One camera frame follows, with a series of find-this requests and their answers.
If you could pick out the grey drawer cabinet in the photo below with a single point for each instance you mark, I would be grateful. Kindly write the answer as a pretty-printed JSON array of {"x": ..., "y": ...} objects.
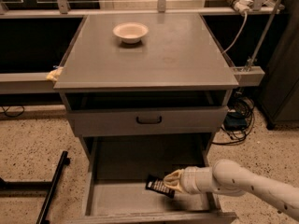
[{"x": 176, "y": 65}]

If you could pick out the black metal floor stand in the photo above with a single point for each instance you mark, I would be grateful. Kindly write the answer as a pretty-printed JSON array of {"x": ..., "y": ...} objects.
[{"x": 34, "y": 188}]

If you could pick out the dark cabinet right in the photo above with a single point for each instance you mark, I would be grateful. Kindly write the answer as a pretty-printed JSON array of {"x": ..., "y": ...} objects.
[{"x": 278, "y": 97}]

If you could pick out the thin metal rod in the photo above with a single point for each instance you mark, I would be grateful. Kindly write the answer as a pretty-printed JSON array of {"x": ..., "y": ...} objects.
[{"x": 251, "y": 60}]

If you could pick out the grey drawer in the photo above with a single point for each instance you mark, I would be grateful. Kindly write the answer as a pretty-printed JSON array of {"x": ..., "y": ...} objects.
[
  {"x": 122, "y": 122},
  {"x": 119, "y": 168}
]

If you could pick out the white bowl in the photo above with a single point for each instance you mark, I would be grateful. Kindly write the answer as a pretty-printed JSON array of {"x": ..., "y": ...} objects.
[{"x": 130, "y": 32}]

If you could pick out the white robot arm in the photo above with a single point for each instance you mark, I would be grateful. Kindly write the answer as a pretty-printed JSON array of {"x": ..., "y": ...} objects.
[{"x": 229, "y": 178}]

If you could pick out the grey metal bracket right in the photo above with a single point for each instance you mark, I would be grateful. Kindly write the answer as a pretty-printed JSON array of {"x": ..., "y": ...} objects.
[{"x": 251, "y": 78}]

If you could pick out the black top drawer handle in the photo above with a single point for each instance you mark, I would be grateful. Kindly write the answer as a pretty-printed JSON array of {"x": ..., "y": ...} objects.
[{"x": 148, "y": 121}]

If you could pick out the blue box on floor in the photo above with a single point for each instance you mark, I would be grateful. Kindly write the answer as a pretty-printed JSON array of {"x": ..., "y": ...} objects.
[{"x": 235, "y": 121}]

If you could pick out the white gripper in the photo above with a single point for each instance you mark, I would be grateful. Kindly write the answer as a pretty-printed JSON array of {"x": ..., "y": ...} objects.
[{"x": 190, "y": 179}]

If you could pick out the grey top drawer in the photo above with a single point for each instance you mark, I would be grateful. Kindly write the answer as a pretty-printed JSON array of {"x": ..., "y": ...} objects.
[{"x": 122, "y": 122}]

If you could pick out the yellow tape wad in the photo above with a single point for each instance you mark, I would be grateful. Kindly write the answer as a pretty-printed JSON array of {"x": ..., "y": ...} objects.
[{"x": 54, "y": 74}]

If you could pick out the grey metal rail left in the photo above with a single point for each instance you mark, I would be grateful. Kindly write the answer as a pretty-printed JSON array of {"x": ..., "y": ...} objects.
[{"x": 25, "y": 83}]

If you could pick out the grey back frame beam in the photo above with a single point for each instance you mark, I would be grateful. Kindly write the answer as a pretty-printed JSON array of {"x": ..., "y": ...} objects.
[{"x": 21, "y": 14}]

